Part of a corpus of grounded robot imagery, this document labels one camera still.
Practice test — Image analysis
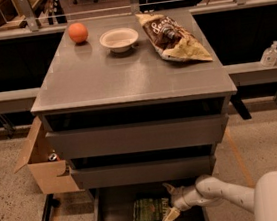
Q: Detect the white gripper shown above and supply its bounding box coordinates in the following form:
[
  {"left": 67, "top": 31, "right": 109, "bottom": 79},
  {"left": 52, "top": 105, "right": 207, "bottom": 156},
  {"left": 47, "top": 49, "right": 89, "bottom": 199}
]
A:
[{"left": 162, "top": 183, "right": 199, "bottom": 221}]

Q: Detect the green jalapeno chip bag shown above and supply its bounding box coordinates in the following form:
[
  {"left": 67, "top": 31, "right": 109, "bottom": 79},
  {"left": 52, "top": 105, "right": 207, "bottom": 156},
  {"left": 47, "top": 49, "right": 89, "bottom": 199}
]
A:
[{"left": 132, "top": 197, "right": 170, "bottom": 221}]

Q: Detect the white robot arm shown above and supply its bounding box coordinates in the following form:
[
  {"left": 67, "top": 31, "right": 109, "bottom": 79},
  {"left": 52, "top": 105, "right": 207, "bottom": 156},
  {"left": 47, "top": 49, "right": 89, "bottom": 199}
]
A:
[{"left": 162, "top": 171, "right": 277, "bottom": 221}]

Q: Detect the grey bottom drawer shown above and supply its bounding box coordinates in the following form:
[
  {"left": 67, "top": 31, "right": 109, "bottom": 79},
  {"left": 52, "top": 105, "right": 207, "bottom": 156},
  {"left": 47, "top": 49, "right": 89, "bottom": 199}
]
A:
[{"left": 93, "top": 182, "right": 209, "bottom": 221}]

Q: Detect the grey drawer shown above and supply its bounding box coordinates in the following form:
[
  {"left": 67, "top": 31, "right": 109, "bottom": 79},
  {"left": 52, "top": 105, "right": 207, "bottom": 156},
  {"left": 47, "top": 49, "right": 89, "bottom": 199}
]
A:
[
  {"left": 41, "top": 92, "right": 236, "bottom": 165},
  {"left": 71, "top": 144, "right": 215, "bottom": 189},
  {"left": 93, "top": 182, "right": 209, "bottom": 221}
]

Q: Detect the grey middle drawer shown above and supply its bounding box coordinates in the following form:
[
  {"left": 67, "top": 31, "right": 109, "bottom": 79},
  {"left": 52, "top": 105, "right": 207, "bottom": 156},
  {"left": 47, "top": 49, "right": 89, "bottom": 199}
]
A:
[{"left": 71, "top": 144, "right": 215, "bottom": 189}]

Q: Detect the grey drawer cabinet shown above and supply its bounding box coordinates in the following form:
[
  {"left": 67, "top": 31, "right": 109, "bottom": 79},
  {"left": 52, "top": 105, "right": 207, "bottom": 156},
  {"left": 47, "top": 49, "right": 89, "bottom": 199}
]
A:
[{"left": 21, "top": 2, "right": 249, "bottom": 209}]

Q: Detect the grey top drawer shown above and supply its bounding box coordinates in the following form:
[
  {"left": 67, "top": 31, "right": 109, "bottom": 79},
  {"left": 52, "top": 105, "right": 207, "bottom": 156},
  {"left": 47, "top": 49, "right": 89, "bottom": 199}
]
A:
[{"left": 41, "top": 92, "right": 236, "bottom": 165}]

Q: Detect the brown chip bag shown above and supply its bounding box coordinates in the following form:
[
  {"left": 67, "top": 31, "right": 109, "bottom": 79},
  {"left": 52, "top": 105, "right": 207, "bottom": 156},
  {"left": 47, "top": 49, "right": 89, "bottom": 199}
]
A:
[{"left": 136, "top": 13, "right": 213, "bottom": 62}]

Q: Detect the cardboard box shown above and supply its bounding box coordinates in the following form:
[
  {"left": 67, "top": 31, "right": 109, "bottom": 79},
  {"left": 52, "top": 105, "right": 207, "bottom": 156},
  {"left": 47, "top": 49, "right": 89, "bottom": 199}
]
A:
[{"left": 14, "top": 117, "right": 80, "bottom": 194}]

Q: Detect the soda can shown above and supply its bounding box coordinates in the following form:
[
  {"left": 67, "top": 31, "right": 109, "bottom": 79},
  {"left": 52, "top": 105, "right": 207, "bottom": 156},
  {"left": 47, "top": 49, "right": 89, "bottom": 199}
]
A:
[{"left": 48, "top": 153, "right": 59, "bottom": 162}]

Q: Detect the grey metal railing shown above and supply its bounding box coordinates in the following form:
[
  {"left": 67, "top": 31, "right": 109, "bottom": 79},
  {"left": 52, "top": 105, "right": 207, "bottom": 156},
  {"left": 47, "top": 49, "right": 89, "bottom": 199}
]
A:
[{"left": 0, "top": 62, "right": 277, "bottom": 114}]

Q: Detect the white paper bowl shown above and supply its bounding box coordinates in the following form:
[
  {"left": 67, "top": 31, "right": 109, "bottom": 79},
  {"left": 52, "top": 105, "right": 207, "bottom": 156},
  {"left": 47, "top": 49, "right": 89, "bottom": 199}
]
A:
[{"left": 100, "top": 27, "right": 139, "bottom": 53}]

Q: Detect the clear sanitizer bottle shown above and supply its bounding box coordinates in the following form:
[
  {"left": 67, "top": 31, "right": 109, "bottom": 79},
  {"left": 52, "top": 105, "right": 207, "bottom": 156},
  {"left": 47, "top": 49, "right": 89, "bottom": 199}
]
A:
[{"left": 260, "top": 40, "right": 277, "bottom": 67}]

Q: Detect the orange fruit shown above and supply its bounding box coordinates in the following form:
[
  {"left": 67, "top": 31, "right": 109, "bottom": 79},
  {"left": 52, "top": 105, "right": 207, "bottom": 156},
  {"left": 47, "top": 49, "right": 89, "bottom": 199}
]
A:
[{"left": 68, "top": 23, "right": 89, "bottom": 43}]

